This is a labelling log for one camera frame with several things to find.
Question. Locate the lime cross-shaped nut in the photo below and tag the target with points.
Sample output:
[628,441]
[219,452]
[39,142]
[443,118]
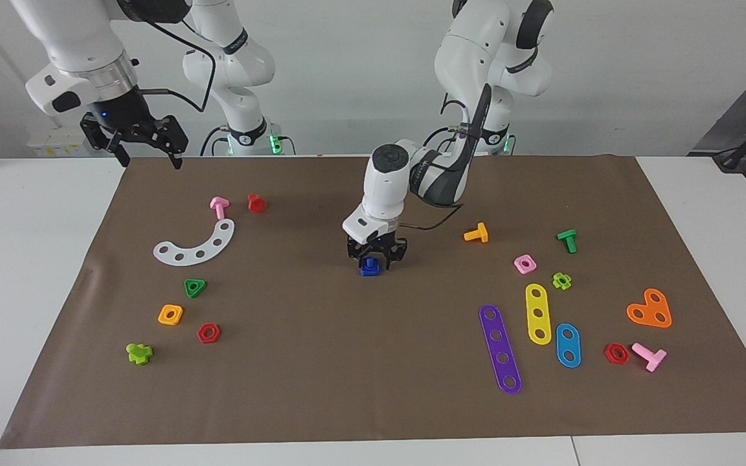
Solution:
[568,279]

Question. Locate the orange three-hole angled plate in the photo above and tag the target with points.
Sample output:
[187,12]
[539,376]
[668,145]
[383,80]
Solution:
[648,310]

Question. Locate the orange plastic bolt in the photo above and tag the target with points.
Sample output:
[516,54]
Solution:
[478,234]

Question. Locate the yellow three-hole plate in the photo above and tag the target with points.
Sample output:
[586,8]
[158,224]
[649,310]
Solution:
[537,304]

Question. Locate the lime plastic bolt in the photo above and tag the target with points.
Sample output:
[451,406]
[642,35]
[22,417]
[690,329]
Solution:
[138,355]

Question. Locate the red hexagonal plastic nut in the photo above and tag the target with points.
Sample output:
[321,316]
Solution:
[216,336]
[609,357]

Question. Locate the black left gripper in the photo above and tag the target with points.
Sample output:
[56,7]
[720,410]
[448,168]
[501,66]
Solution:
[376,246]

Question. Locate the purple four-hole plate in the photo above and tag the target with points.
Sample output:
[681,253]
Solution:
[500,347]

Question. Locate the pink plastic bolt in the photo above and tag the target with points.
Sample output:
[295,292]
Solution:
[219,207]
[651,357]

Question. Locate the red plastic bolt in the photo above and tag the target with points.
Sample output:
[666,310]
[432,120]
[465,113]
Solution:
[256,204]

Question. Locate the orange square plastic nut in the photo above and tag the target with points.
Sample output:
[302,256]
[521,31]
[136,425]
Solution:
[162,319]

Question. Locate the blue two-hole plate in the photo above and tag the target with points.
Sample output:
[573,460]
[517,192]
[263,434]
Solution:
[568,345]

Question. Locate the blue square plastic nut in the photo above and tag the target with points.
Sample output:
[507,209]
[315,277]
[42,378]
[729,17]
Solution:
[370,263]

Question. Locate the pink square plastic nut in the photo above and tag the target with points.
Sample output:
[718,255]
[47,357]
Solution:
[518,260]

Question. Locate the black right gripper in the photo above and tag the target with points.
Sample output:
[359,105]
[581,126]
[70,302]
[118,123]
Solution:
[120,120]

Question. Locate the green plastic bolt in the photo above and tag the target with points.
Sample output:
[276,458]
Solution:
[568,241]

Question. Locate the white wall box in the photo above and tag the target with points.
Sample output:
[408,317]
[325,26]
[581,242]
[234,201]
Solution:
[49,142]

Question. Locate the brown table mat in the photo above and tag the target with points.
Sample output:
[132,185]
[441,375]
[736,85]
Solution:
[373,388]

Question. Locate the white curved five-hole plate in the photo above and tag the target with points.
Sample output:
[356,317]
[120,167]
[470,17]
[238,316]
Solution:
[209,248]

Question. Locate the green triangular plastic nut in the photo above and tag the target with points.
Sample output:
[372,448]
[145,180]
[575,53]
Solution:
[201,283]

